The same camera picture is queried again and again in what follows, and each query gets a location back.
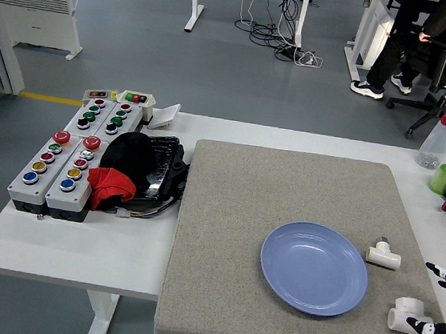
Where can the large white tee pipe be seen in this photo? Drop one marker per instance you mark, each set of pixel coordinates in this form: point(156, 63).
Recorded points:
point(401, 316)

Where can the white tee pipe metal thread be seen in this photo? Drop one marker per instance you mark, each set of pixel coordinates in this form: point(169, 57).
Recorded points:
point(384, 258)

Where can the blue round plate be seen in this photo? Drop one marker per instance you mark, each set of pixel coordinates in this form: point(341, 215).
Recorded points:
point(307, 273)

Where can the green plastic cup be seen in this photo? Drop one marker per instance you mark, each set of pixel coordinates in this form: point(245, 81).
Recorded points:
point(441, 181)

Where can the clear squeeze bottle red cap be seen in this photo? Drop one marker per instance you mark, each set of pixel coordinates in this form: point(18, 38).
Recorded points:
point(439, 139)

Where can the black office chair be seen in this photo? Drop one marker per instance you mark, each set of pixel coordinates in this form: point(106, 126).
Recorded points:
point(440, 67)

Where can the grey-brown table mat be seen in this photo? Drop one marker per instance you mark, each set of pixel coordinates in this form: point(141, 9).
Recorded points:
point(241, 217)

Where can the person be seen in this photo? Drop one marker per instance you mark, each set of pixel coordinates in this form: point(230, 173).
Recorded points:
point(394, 45)

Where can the white power strip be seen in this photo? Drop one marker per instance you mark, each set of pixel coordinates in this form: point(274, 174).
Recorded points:
point(309, 60)

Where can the black foot pedal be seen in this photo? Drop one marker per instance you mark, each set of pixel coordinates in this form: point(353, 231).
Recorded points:
point(163, 164)

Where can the black cloth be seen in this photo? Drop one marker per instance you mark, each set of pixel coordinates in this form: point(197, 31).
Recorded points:
point(127, 156)

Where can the red cloth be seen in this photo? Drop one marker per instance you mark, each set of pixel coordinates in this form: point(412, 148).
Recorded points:
point(108, 184)

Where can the grey four-button control box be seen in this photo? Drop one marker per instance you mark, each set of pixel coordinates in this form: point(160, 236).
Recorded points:
point(91, 113)
point(120, 117)

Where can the white table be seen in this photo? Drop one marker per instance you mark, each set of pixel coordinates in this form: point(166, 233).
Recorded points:
point(77, 247)

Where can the small yellow piece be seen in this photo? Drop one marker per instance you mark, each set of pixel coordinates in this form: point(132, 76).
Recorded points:
point(114, 94)

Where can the grey emergency-stop button box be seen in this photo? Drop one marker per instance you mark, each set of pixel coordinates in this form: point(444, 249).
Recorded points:
point(73, 174)
point(41, 166)

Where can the white panel heater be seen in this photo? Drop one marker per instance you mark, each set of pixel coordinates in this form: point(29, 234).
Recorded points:
point(34, 20)

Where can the white desk frame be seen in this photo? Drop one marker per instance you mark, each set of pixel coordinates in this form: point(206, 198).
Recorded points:
point(369, 34)

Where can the white wall switch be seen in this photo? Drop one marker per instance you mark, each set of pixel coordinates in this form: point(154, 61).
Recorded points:
point(164, 116)

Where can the white three-button switch box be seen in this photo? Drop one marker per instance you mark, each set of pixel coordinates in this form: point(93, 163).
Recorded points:
point(136, 97)

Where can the small grey switch plate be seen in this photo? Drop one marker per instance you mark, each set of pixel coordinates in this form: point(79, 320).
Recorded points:
point(96, 93)

